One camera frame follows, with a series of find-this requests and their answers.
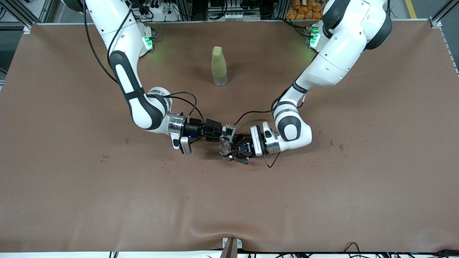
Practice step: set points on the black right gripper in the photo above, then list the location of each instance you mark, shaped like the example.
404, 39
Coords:
195, 127

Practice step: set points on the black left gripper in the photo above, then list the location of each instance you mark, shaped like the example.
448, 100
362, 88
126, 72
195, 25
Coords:
246, 147

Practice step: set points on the clear glass measuring cup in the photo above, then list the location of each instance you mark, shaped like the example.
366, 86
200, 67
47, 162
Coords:
228, 133

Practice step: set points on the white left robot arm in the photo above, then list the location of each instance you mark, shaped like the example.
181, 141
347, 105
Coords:
340, 50

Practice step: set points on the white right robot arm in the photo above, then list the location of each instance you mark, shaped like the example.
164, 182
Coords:
122, 36

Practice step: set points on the brown table cloth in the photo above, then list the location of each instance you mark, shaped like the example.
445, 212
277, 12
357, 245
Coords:
229, 200

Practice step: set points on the yellow-green frosted bottle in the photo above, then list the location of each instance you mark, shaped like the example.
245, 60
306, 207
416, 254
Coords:
219, 66

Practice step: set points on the white connector row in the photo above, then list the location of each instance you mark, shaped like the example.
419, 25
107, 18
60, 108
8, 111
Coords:
235, 16

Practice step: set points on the black equipment box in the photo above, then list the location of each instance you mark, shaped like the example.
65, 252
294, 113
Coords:
215, 5

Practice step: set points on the white power strip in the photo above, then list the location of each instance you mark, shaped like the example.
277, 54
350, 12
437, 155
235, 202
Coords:
157, 10

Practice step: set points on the orange snack packets pile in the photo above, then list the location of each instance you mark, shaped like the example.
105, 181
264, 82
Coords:
301, 12

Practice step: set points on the metal table edge bracket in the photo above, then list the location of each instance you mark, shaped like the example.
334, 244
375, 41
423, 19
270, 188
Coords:
229, 247

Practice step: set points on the aluminium frame post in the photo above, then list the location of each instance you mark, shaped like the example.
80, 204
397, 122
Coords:
27, 28
435, 22

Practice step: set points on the aluminium table edge rail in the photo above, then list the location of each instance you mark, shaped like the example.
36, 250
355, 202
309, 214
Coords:
450, 46

